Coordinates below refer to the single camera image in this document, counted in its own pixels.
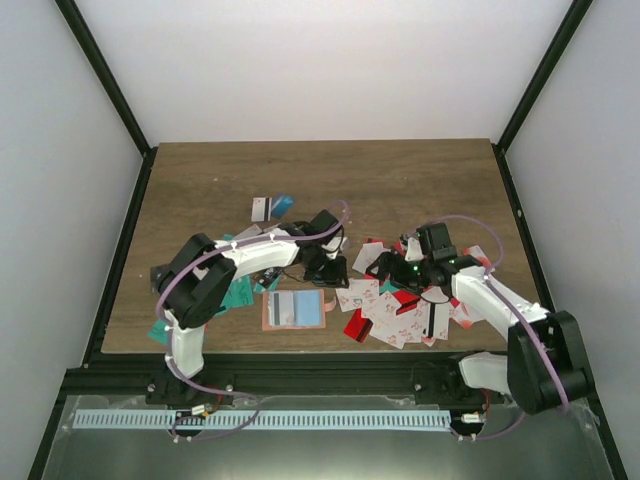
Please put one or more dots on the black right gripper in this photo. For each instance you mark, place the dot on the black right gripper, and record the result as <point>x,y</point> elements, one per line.
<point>397,275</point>

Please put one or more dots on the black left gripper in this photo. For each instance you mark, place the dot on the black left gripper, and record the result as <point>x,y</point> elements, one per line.
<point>333,280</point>

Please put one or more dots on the pink leather card holder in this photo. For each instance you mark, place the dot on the pink leather card holder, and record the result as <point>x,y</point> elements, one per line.
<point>311,308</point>

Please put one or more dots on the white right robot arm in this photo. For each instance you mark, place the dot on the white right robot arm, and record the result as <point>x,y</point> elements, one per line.
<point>545,366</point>

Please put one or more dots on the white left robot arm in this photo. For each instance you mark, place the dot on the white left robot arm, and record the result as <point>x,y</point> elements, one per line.
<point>193,285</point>

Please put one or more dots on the white floral VIP card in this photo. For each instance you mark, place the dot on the white floral VIP card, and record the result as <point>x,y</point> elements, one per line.
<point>351,297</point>

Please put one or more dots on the white red corner card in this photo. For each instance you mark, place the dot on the white red corner card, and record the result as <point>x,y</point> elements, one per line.
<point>477,252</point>

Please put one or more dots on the red card with stripe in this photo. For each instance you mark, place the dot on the red card with stripe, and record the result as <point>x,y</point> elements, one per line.
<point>358,327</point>

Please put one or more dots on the blue card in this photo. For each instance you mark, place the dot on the blue card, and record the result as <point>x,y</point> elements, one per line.
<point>281,204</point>

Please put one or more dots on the white card with stripe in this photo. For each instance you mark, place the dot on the white card with stripe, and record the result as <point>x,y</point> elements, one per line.
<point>261,209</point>

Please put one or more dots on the black membership card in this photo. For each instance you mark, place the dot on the black membership card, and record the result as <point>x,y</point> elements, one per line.
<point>156,272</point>

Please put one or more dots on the teal card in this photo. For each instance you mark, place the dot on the teal card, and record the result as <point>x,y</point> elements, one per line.
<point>159,332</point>

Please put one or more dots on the black aluminium frame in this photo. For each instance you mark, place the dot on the black aluminium frame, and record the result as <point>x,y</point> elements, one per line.
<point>323,373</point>

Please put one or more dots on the light blue slotted rail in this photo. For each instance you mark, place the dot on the light blue slotted rail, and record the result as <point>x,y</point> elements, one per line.
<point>267,420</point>

